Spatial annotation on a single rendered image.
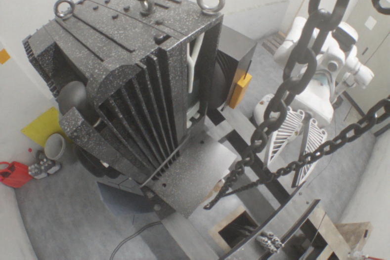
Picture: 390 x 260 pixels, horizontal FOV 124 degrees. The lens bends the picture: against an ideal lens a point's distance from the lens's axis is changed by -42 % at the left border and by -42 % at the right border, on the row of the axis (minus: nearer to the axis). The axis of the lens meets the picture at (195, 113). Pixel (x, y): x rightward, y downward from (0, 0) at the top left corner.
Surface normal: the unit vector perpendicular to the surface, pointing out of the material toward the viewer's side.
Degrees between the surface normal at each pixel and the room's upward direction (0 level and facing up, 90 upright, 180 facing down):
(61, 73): 0
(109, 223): 0
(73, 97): 21
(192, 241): 0
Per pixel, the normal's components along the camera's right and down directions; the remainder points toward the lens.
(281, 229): 0.04, -0.49
